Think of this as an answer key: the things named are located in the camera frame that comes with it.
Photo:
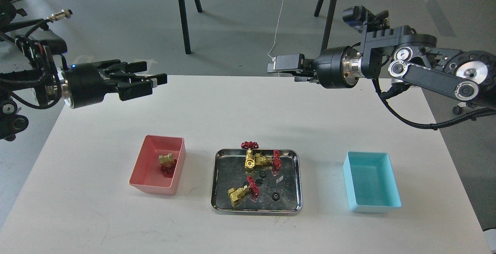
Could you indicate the brass valve red handle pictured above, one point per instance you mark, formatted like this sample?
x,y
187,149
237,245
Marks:
x,y
167,165
249,146
250,187
265,160

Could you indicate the brass valve upright red handle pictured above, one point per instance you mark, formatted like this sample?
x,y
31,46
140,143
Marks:
x,y
249,146

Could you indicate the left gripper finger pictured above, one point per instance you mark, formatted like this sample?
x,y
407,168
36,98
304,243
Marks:
x,y
140,86
116,68

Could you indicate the black tripod legs right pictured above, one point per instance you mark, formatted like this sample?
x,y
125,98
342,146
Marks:
x,y
328,23

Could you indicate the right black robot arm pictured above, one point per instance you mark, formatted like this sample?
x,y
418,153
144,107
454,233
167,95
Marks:
x,y
396,59

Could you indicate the brass valve front red handle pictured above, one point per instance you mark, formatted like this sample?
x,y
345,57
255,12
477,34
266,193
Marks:
x,y
250,187

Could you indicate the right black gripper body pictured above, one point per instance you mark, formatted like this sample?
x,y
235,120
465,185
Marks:
x,y
336,68

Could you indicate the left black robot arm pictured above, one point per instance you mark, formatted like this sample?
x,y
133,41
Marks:
x,y
51,79

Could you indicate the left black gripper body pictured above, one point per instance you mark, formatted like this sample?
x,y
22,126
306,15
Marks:
x,y
87,83

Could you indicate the light blue plastic box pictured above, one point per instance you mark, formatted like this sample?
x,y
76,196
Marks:
x,y
370,182

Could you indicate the black gear front right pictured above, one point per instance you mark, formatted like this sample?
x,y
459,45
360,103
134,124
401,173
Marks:
x,y
276,196

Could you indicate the black gear middle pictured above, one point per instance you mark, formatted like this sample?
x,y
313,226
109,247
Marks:
x,y
259,181

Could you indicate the stainless steel tray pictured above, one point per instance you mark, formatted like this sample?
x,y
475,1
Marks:
x,y
229,172

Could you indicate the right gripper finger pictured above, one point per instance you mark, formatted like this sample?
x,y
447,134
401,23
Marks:
x,y
293,63
305,77

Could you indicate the pink plastic box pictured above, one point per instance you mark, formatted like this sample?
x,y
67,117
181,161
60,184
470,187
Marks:
x,y
147,175

